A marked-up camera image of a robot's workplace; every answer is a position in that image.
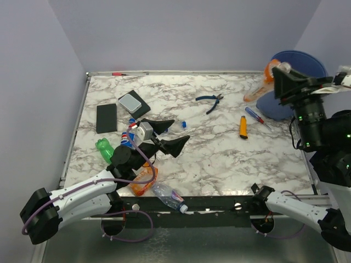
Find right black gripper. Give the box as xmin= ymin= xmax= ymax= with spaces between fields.
xmin=271 ymin=65 xmax=331 ymax=147

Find green bear shaped bottle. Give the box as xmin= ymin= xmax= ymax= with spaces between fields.
xmin=95 ymin=138 xmax=114 ymax=164

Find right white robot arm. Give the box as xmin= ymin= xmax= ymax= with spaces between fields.
xmin=252 ymin=67 xmax=350 ymax=251

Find red marker pen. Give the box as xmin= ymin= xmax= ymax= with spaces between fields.
xmin=111 ymin=72 xmax=129 ymax=76

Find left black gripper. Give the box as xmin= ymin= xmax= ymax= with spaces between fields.
xmin=132 ymin=119 xmax=190 ymax=171

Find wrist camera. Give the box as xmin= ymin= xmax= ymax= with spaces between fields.
xmin=129 ymin=122 xmax=153 ymax=146
xmin=313 ymin=65 xmax=350 ymax=94

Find black foam block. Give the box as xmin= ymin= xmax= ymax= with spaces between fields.
xmin=95 ymin=104 xmax=117 ymax=134

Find blue handled screwdriver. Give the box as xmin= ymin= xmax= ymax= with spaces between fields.
xmin=245 ymin=107 xmax=273 ymax=132

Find clear bottle orange pattern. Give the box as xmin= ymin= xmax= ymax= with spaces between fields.
xmin=244 ymin=59 xmax=292 ymax=102

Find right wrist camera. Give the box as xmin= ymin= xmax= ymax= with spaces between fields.
xmin=313 ymin=65 xmax=350 ymax=94

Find blue plastic bin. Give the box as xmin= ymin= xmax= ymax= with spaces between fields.
xmin=256 ymin=50 xmax=327 ymax=121

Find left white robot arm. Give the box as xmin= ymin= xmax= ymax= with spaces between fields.
xmin=20 ymin=119 xmax=190 ymax=244

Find black mounting rail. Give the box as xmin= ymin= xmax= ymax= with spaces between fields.
xmin=122 ymin=195 xmax=269 ymax=228

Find small clear water bottle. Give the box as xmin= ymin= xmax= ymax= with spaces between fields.
xmin=151 ymin=182 xmax=188 ymax=214

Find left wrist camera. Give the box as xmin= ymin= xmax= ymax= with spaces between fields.
xmin=129 ymin=122 xmax=153 ymax=146

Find blue handled pliers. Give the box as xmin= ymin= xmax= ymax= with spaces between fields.
xmin=195 ymin=94 xmax=224 ymax=115

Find crushed orange label bottle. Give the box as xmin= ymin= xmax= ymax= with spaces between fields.
xmin=129 ymin=165 xmax=158 ymax=196

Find orange utility knife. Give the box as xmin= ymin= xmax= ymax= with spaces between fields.
xmin=239 ymin=116 xmax=248 ymax=139

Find crushed bottle blue cap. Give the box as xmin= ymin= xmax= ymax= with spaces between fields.
xmin=136 ymin=118 xmax=188 ymax=135

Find white grey router box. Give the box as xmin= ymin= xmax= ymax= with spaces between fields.
xmin=118 ymin=94 xmax=141 ymax=113

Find Pepsi label bottle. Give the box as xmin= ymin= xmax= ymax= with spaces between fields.
xmin=120 ymin=132 xmax=137 ymax=149

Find black flat box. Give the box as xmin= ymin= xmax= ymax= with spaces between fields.
xmin=118 ymin=90 xmax=151 ymax=119

